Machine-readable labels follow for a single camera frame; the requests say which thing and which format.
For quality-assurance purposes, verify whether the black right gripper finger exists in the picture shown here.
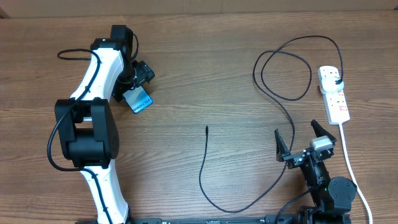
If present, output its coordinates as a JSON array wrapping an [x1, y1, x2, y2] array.
[[311, 119, 337, 144], [274, 129, 291, 162]]

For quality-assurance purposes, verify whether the blue Samsung Galaxy smartphone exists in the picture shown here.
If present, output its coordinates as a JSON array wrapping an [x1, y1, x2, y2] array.
[[123, 86, 153, 114]]

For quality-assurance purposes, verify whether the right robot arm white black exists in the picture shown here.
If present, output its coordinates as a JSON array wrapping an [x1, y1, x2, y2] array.
[[265, 120, 357, 224]]

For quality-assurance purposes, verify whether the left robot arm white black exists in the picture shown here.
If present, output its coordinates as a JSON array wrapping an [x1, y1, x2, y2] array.
[[47, 25, 155, 223]]

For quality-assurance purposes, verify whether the white USB charger plug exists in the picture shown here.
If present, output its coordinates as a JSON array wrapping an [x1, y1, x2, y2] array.
[[320, 77, 345, 94]]

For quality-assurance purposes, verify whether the white power extension strip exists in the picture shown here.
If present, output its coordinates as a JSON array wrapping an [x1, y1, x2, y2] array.
[[318, 65, 350, 125]]

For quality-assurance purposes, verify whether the brown cardboard backdrop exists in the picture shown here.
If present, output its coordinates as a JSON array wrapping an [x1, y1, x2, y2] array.
[[1, 0, 397, 18]]

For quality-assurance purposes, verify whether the white power strip cord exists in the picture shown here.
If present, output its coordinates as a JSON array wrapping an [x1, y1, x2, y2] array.
[[338, 123, 374, 224]]

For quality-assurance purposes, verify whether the black USB charging cable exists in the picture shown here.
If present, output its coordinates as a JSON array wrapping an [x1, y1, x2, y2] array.
[[198, 35, 345, 214]]

